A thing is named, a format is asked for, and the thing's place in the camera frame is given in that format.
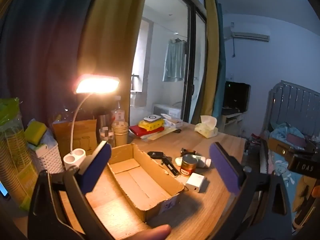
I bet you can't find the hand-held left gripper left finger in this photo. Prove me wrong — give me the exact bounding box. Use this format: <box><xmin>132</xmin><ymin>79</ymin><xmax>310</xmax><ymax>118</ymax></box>
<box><xmin>27</xmin><ymin>141</ymin><xmax>114</xmax><ymax>240</ymax></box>

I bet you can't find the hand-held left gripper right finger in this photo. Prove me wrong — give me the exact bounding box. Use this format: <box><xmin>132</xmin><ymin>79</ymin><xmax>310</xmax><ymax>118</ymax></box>
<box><xmin>197</xmin><ymin>142</ymin><xmax>293</xmax><ymax>240</ymax></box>

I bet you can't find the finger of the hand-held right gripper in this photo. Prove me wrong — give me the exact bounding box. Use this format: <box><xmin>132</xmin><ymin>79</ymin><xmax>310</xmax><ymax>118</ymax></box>
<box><xmin>267</xmin><ymin>137</ymin><xmax>305</xmax><ymax>157</ymax></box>

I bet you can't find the white pill bottle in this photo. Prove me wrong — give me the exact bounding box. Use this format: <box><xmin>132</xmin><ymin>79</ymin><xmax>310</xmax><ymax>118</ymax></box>
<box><xmin>196</xmin><ymin>156</ymin><xmax>212</xmax><ymax>168</ymax></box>

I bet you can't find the white charger plug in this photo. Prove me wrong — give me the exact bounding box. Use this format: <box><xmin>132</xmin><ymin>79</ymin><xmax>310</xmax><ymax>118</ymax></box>
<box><xmin>185</xmin><ymin>172</ymin><xmax>205</xmax><ymax>193</ymax></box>

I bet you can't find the red tin can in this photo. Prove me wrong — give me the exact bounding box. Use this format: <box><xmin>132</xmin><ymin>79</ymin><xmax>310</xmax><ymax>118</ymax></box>
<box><xmin>181</xmin><ymin>154</ymin><xmax>199</xmax><ymax>178</ymax></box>

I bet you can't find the cardboard box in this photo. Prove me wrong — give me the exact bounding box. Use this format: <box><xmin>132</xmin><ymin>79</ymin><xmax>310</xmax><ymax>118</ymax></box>
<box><xmin>107</xmin><ymin>143</ymin><xmax>185</xmax><ymax>223</ymax></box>

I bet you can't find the person's left hand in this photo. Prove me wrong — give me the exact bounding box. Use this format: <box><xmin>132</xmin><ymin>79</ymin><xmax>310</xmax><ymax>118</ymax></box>
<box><xmin>119</xmin><ymin>224</ymin><xmax>172</xmax><ymax>240</ymax></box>

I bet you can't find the light blue printed blanket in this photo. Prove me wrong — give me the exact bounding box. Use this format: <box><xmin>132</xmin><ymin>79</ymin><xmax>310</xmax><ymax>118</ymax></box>
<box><xmin>269</xmin><ymin>122</ymin><xmax>320</xmax><ymax>230</ymax></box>

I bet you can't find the printed drinking glass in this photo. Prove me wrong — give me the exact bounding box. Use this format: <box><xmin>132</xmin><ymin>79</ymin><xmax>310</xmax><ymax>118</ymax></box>
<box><xmin>100</xmin><ymin>127</ymin><xmax>115</xmax><ymax>147</ymax></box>

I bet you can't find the brown lamp packaging box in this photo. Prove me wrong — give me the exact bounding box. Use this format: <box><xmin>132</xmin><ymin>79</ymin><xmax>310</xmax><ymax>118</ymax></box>
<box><xmin>52</xmin><ymin>119</ymin><xmax>98</xmax><ymax>155</ymax></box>

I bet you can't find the stack of brown paper cups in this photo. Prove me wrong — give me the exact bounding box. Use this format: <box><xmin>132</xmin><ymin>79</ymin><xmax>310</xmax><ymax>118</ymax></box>
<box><xmin>112</xmin><ymin>121</ymin><xmax>129</xmax><ymax>147</ymax></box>

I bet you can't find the pale yellow tissue pack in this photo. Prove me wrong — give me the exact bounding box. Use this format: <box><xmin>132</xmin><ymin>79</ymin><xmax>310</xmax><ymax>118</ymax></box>
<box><xmin>194</xmin><ymin>115</ymin><xmax>218</xmax><ymax>138</ymax></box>

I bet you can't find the grey padded bed headboard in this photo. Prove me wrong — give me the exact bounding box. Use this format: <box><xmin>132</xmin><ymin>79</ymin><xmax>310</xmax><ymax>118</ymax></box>
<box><xmin>261</xmin><ymin>80</ymin><xmax>320</xmax><ymax>140</ymax></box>

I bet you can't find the steel thermos mug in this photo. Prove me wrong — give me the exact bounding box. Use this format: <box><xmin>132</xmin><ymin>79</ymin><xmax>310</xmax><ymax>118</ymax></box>
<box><xmin>99</xmin><ymin>114</ymin><xmax>113</xmax><ymax>135</ymax></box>

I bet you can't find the white woven plastic basket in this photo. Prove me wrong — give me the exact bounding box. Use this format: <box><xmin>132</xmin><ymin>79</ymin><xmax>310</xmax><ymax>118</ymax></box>
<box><xmin>30</xmin><ymin>144</ymin><xmax>64</xmax><ymax>174</ymax></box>

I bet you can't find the white television stand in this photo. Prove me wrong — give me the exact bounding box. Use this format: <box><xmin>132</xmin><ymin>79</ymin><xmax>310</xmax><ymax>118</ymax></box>
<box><xmin>221</xmin><ymin>107</ymin><xmax>244</xmax><ymax>133</ymax></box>

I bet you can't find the red book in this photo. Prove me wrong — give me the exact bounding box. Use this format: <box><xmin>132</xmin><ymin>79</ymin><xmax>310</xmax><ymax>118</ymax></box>
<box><xmin>129</xmin><ymin>125</ymin><xmax>165</xmax><ymax>137</ymax></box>

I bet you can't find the clear plastic bag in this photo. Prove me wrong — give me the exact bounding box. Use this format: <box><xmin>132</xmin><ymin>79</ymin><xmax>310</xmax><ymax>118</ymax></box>
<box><xmin>37</xmin><ymin>129</ymin><xmax>58</xmax><ymax>151</ymax></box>

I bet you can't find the clear plastic water bottle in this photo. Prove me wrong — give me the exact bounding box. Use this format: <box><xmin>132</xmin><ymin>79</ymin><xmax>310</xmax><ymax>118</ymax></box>
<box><xmin>111</xmin><ymin>96</ymin><xmax>125</xmax><ymax>123</ymax></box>

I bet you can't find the black television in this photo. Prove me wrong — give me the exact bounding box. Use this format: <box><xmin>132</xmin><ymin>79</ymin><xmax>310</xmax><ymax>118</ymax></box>
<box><xmin>222</xmin><ymin>81</ymin><xmax>251</xmax><ymax>113</ymax></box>

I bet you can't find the open white carton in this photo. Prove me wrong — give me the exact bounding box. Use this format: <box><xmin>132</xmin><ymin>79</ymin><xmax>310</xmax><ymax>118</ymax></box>
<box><xmin>161</xmin><ymin>114</ymin><xmax>183</xmax><ymax>128</ymax></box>

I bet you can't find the yellow-green sponge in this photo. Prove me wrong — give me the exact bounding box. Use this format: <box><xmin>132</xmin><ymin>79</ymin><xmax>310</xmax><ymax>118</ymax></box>
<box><xmin>24</xmin><ymin>121</ymin><xmax>47</xmax><ymax>145</ymax></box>

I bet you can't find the yellow wet wipes packet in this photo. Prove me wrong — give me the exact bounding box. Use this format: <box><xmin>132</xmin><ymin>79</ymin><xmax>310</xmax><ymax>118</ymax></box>
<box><xmin>138</xmin><ymin>119</ymin><xmax>165</xmax><ymax>131</ymax></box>

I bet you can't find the white desk lamp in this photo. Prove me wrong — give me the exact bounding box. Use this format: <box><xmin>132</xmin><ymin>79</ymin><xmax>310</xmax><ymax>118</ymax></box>
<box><xmin>63</xmin><ymin>74</ymin><xmax>120</xmax><ymax>172</ymax></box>

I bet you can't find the white washing machine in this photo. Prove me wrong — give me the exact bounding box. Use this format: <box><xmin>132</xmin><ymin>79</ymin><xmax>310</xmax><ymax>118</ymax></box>
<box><xmin>152</xmin><ymin>103</ymin><xmax>182</xmax><ymax>118</ymax></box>

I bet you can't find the teal curtain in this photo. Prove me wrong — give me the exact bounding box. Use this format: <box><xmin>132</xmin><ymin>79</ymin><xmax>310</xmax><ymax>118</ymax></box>
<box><xmin>212</xmin><ymin>2</ymin><xmax>227</xmax><ymax>123</ymax></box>

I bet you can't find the wrapped sleeve of paper cups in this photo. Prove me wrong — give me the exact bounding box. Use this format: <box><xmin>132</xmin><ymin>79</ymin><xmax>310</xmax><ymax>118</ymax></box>
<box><xmin>0</xmin><ymin>97</ymin><xmax>34</xmax><ymax>203</ymax></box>

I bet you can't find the narrow yellow curtain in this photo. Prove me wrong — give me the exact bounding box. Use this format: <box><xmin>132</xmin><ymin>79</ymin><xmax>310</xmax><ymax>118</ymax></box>
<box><xmin>191</xmin><ymin>0</ymin><xmax>220</xmax><ymax>124</ymax></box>

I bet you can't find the hanging pale green garment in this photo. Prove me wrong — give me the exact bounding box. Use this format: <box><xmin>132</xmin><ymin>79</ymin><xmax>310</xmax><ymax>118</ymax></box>
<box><xmin>162</xmin><ymin>39</ymin><xmax>188</xmax><ymax>82</ymax></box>

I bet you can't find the black-framed sliding glass door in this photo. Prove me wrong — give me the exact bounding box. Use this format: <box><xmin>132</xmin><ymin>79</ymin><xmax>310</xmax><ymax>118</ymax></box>
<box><xmin>182</xmin><ymin>2</ymin><xmax>208</xmax><ymax>123</ymax></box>

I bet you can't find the white air conditioner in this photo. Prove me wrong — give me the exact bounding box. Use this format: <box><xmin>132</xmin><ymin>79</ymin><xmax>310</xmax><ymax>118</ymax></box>
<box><xmin>224</xmin><ymin>24</ymin><xmax>270</xmax><ymax>43</ymax></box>

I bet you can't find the balcony window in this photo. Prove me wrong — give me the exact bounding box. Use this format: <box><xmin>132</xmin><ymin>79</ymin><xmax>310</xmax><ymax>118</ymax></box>
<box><xmin>130</xmin><ymin>17</ymin><xmax>153</xmax><ymax>108</ymax></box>

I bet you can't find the wide yellow curtain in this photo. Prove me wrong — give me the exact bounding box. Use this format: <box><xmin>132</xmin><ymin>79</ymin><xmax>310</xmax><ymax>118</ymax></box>
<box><xmin>77</xmin><ymin>0</ymin><xmax>150</xmax><ymax>120</ymax></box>

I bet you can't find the dark blue curtain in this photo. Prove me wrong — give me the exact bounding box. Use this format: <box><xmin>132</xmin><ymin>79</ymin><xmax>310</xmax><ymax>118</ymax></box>
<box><xmin>0</xmin><ymin>0</ymin><xmax>100</xmax><ymax>135</ymax></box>

